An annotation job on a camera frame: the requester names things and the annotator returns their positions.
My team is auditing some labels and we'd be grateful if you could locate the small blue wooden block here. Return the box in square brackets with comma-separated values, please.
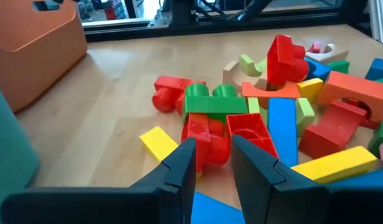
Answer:
[304, 57, 333, 82]

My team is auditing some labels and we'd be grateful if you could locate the silver aluminium extrusion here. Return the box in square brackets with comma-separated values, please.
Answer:
[367, 0, 383, 45]

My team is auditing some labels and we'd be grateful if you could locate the yellow wooden plank block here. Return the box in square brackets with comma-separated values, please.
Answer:
[290, 145, 379, 185]
[139, 125, 180, 165]

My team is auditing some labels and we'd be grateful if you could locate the small yellow wooden block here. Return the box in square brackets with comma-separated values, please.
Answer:
[296, 77, 325, 104]

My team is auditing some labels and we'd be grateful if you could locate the orange plastic bin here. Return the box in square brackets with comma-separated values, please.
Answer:
[0, 0, 88, 113]

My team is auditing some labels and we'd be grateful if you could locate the light green wooden block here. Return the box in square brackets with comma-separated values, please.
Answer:
[295, 97, 316, 137]

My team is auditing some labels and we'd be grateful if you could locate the large orange wooden arch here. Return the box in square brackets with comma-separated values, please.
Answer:
[316, 70, 383, 124]

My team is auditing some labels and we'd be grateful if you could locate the teal plastic bin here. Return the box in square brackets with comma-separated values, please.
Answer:
[0, 79, 40, 224]

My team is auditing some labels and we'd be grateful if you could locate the natural wooden arch block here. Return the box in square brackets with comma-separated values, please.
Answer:
[222, 60, 269, 91]
[304, 43, 350, 65]

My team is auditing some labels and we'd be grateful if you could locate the small orange wooden arch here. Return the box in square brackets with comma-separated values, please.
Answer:
[241, 80, 301, 110]

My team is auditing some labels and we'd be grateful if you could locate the red wooden bridge block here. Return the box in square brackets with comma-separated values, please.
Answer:
[298, 99, 369, 160]

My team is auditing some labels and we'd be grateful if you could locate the green plastic stud block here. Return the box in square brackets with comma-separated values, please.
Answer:
[181, 83, 249, 124]

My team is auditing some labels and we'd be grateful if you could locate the light green wooden arch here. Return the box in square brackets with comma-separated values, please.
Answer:
[239, 54, 268, 78]

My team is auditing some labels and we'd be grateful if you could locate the small light green block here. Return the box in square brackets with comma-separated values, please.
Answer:
[247, 96, 262, 114]

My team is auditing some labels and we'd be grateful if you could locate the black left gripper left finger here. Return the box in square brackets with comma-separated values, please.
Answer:
[1, 138, 197, 224]

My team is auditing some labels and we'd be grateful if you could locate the red plastic stud block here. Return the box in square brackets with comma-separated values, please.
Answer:
[151, 75, 207, 114]
[266, 34, 310, 87]
[225, 113, 280, 160]
[181, 113, 231, 175]

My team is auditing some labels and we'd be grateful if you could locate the small red wooden piece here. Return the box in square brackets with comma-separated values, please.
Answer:
[307, 40, 322, 54]

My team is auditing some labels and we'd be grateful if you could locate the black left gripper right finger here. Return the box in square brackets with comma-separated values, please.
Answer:
[230, 134, 383, 224]

